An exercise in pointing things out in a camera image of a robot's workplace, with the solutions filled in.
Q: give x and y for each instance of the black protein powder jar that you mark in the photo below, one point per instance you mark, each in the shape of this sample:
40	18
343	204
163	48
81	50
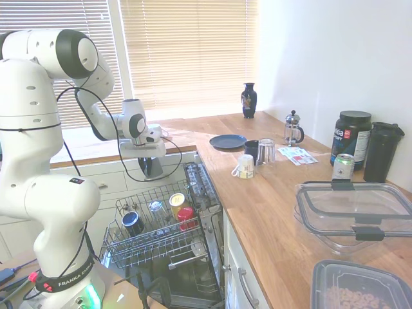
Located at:
352	141

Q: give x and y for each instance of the black camera stand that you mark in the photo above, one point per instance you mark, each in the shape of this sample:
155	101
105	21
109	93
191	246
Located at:
151	291

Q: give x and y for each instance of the round metal cabinet knob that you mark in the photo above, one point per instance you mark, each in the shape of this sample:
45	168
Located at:
225	269

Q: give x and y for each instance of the plain navy mug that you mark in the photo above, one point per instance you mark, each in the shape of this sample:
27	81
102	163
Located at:
130	220

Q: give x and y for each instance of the beige window blind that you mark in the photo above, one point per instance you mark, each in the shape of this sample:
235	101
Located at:
190	54
48	16

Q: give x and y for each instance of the white drink can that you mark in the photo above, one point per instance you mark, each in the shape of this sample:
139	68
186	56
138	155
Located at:
342	169

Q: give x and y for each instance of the white mug with label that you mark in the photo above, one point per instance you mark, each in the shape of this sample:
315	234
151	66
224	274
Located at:
244	165

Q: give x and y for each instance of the printed paper cards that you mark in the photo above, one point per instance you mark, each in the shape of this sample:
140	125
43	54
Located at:
297	156

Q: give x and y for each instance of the gray mug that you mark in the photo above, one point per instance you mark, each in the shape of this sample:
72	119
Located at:
155	169

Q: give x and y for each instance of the clear drinking glass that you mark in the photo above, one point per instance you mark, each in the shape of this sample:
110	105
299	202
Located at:
157	207

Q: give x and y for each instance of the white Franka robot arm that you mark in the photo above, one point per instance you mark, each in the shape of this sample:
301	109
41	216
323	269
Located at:
29	96

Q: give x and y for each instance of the glass French press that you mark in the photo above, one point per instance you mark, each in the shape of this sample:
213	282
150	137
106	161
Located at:
292	130

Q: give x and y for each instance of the lower dishwasher rack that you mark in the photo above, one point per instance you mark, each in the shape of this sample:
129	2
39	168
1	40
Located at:
206	283

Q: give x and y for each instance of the yellow mug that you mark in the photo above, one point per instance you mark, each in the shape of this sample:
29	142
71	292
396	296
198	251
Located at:
177	202

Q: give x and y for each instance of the clear tumbler glass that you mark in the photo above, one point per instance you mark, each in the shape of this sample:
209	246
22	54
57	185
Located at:
266	153

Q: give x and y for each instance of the red mug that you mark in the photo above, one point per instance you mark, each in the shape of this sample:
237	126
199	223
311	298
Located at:
186	215

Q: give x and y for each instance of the black shaker bottle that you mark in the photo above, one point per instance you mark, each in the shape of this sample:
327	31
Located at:
383	154

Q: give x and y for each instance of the white drawer cabinet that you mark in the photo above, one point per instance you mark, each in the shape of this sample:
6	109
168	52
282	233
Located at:
235	251

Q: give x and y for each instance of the navy mug with print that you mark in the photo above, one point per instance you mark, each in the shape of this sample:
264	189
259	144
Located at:
250	149

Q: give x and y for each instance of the clear container with lid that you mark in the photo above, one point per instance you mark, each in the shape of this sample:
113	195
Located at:
347	199
338	248

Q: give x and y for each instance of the built-in dishwasher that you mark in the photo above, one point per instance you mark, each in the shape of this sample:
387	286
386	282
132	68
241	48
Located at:
199	180

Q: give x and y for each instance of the dark blue floral vase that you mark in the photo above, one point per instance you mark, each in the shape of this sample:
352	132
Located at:
249	103

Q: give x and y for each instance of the dark blue plate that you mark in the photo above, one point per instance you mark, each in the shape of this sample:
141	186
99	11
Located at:
227	141

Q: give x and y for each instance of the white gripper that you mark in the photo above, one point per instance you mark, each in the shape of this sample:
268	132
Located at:
141	150

